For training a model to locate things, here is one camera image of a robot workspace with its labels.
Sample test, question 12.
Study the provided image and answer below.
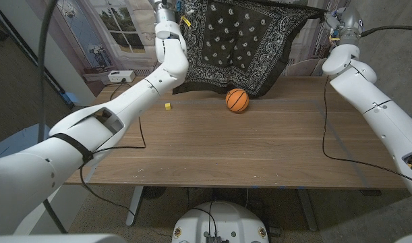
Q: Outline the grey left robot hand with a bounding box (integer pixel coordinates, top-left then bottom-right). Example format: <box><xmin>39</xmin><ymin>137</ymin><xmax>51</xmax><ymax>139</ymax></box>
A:
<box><xmin>151</xmin><ymin>0</ymin><xmax>183</xmax><ymax>24</ymax></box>

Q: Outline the black white paisley bandana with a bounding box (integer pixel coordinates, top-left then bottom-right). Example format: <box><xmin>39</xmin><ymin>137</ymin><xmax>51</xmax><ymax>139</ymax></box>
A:
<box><xmin>172</xmin><ymin>0</ymin><xmax>326</xmax><ymax>99</ymax></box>

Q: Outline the printed window backdrop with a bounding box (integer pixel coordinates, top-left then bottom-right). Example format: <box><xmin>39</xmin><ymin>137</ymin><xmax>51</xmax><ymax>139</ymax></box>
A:
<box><xmin>26</xmin><ymin>0</ymin><xmax>351</xmax><ymax>79</ymax></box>

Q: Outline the white power strip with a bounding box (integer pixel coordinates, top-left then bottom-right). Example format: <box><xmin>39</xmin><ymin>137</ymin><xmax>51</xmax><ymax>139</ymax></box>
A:
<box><xmin>107</xmin><ymin>70</ymin><xmax>136</xmax><ymax>84</ymax></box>

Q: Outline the orange mini basketball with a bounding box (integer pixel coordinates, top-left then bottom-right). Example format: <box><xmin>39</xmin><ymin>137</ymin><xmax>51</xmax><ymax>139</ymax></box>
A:
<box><xmin>225</xmin><ymin>88</ymin><xmax>250</xmax><ymax>113</ymax></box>

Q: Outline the round black floor object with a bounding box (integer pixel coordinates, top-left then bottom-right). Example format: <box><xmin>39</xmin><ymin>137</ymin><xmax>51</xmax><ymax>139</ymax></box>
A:
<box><xmin>143</xmin><ymin>186</ymin><xmax>168</xmax><ymax>200</ymax></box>

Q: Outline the white table leg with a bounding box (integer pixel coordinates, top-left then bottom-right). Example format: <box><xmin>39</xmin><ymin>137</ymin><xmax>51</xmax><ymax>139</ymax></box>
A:
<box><xmin>125</xmin><ymin>186</ymin><xmax>144</xmax><ymax>227</ymax></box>

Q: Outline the blue chair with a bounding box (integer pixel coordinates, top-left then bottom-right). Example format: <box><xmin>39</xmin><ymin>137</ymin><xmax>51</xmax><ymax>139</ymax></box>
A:
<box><xmin>0</xmin><ymin>121</ymin><xmax>58</xmax><ymax>161</ymax></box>

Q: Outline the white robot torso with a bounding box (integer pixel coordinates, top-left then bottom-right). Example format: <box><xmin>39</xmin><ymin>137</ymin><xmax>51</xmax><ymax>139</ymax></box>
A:
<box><xmin>171</xmin><ymin>201</ymin><xmax>270</xmax><ymax>243</ymax></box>

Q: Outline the grey table leg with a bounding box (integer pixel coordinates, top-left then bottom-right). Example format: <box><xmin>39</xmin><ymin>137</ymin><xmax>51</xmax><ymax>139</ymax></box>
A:
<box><xmin>296</xmin><ymin>188</ymin><xmax>318</xmax><ymax>232</ymax></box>

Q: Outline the white robot housing rim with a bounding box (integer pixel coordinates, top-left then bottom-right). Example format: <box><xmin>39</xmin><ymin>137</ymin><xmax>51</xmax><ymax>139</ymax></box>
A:
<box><xmin>0</xmin><ymin>234</ymin><xmax>127</xmax><ymax>243</ymax></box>

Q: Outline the black power strip cable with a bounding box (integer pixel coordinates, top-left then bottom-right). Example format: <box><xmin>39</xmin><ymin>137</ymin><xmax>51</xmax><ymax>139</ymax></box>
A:
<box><xmin>109</xmin><ymin>79</ymin><xmax>132</xmax><ymax>99</ymax></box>

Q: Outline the thin black left arm wire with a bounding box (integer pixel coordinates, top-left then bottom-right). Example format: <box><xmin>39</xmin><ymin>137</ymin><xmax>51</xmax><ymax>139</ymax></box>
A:
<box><xmin>79</xmin><ymin>116</ymin><xmax>148</xmax><ymax>207</ymax></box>

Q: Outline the thin black arm wire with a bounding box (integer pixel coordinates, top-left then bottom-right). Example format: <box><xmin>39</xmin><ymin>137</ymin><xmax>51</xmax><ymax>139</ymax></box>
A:
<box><xmin>321</xmin><ymin>76</ymin><xmax>412</xmax><ymax>187</ymax></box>
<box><xmin>79</xmin><ymin>116</ymin><xmax>148</xmax><ymax>207</ymax></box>

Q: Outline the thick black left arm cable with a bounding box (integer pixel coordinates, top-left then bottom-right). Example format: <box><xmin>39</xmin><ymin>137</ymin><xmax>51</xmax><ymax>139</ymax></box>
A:
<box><xmin>36</xmin><ymin>0</ymin><xmax>69</xmax><ymax>234</ymax></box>

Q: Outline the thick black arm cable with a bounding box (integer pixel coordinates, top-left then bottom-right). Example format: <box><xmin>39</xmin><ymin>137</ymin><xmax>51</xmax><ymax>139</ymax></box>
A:
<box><xmin>36</xmin><ymin>0</ymin><xmax>69</xmax><ymax>234</ymax></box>
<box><xmin>360</xmin><ymin>25</ymin><xmax>412</xmax><ymax>38</ymax></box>

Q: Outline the thin black right arm wire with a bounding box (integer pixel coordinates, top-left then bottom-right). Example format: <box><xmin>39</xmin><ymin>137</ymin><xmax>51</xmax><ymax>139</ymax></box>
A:
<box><xmin>321</xmin><ymin>76</ymin><xmax>412</xmax><ymax>187</ymax></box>

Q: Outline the black torso cable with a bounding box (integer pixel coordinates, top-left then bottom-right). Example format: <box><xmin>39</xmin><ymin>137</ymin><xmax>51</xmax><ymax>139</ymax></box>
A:
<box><xmin>191</xmin><ymin>206</ymin><xmax>218</xmax><ymax>238</ymax></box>

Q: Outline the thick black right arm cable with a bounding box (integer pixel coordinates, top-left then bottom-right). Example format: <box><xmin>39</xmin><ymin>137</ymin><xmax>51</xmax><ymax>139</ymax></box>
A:
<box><xmin>360</xmin><ymin>25</ymin><xmax>412</xmax><ymax>38</ymax></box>

